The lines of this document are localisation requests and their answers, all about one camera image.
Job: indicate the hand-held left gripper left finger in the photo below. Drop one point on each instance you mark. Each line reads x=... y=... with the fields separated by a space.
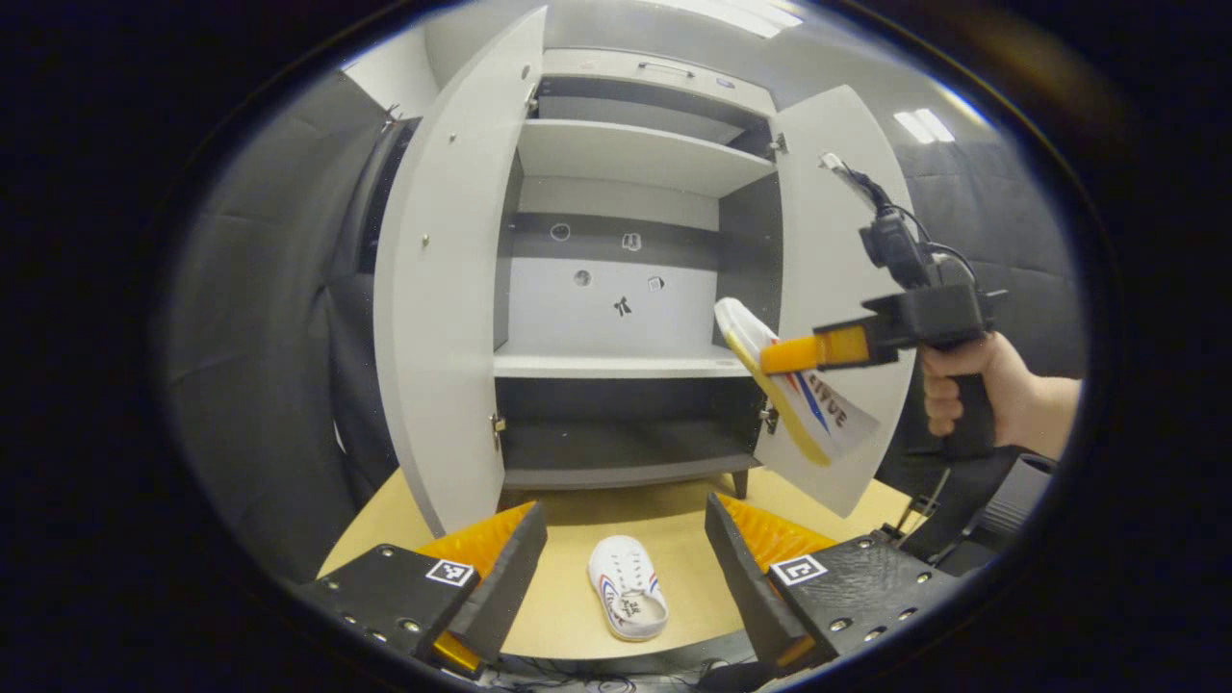
x=500 y=577

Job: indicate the white cabinet door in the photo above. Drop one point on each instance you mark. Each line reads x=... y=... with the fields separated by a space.
x=828 y=241
x=443 y=289

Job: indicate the white shoe cabinet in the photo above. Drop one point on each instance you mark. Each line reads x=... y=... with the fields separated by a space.
x=626 y=159

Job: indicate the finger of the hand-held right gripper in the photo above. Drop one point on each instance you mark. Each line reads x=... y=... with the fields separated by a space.
x=813 y=351

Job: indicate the white cabinet drawer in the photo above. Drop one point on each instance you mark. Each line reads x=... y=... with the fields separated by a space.
x=597 y=69

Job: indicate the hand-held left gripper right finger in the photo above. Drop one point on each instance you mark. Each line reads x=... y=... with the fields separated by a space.
x=746 y=577

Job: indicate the white striped canvas shoe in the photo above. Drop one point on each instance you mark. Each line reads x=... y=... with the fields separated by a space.
x=626 y=587
x=833 y=414

